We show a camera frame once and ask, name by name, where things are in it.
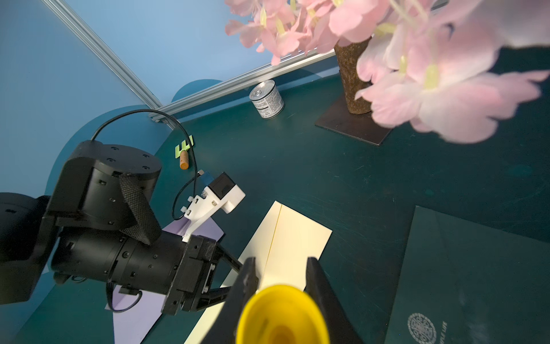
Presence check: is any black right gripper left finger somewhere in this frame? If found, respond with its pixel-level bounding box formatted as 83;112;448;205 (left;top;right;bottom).
201;257;259;344

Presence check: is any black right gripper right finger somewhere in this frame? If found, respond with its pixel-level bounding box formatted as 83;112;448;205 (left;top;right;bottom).
305;257;363;344

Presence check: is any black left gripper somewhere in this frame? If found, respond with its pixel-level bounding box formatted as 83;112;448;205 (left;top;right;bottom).
161;235;243;315

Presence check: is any cream yellow envelope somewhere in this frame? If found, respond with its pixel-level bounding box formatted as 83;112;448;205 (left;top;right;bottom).
186;202;332;343

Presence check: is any purple envelope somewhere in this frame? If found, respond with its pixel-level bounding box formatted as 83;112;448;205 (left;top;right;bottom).
113;218;224;344

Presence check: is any dark green envelope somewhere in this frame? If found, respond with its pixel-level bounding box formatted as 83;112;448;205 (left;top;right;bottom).
385;207;549;343

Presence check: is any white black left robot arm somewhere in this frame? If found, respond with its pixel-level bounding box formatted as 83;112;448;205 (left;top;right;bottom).
1;140;241;315

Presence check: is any silver tin can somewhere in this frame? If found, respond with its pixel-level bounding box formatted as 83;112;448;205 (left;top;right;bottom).
249;80;284;119

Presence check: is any pink cherry blossom tree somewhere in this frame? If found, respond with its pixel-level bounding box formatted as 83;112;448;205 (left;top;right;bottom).
225;0;549;144

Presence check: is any yellow-green garden fork wooden handle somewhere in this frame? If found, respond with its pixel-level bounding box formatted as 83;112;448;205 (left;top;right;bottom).
175;136;194;170

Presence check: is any left aluminium frame post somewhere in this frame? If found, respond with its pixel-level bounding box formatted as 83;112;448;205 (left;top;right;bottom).
42;0;163;108

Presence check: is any horizontal aluminium frame rail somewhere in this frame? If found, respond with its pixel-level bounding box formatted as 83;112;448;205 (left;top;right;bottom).
150;0;452;123

